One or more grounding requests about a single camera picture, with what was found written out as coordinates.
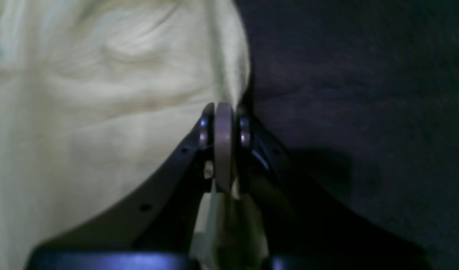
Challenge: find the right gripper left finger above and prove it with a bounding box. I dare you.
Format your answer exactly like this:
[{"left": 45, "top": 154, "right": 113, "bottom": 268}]
[{"left": 25, "top": 103, "right": 215, "bottom": 270}]

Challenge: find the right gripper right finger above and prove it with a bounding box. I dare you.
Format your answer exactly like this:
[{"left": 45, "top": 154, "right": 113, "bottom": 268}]
[{"left": 235, "top": 105, "right": 433, "bottom": 270}]

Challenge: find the olive green T-shirt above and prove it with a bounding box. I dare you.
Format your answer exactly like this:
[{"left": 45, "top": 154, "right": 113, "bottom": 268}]
[{"left": 0, "top": 0, "right": 250, "bottom": 270}]

